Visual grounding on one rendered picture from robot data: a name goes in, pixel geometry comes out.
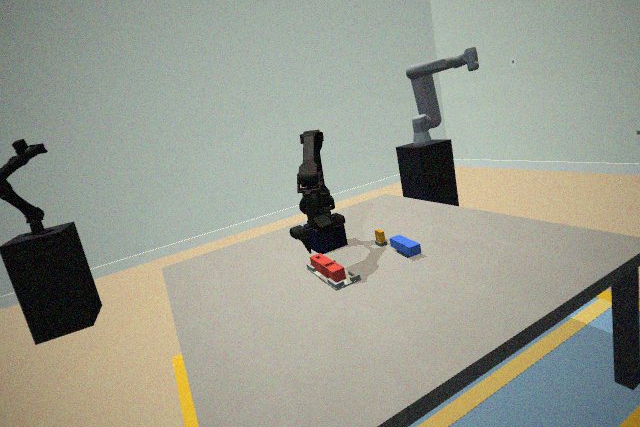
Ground blue curved rectangular block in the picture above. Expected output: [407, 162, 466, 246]
[390, 235, 421, 257]

